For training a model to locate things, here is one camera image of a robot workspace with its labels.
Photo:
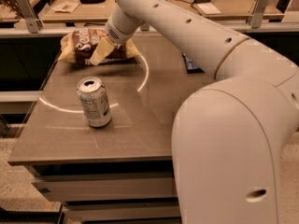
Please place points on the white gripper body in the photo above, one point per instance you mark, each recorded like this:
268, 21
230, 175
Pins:
118, 33

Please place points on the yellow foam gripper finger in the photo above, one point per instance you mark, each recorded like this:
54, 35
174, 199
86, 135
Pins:
103, 49

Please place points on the brown chip bag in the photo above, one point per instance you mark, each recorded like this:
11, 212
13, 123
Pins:
78, 47

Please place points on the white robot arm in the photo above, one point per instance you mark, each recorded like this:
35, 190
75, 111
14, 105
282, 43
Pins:
227, 137

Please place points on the blue rxbar chocolate bar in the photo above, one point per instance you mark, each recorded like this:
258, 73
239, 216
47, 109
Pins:
190, 65

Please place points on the white soda can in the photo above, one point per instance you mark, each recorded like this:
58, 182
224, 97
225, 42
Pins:
92, 94

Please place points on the paper card on desk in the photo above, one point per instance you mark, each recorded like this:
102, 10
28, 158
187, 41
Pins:
65, 7

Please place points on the white paper sheet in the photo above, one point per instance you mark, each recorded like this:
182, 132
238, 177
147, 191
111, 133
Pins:
209, 8

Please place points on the grey drawer cabinet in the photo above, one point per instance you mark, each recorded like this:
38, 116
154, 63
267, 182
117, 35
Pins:
121, 192

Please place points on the left metal bracket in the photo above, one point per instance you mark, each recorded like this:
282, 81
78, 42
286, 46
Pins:
32, 21

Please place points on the metal bracket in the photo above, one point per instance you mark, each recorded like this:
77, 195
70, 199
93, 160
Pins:
256, 18
32, 21

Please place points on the right metal bracket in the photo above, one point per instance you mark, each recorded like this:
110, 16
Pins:
256, 18

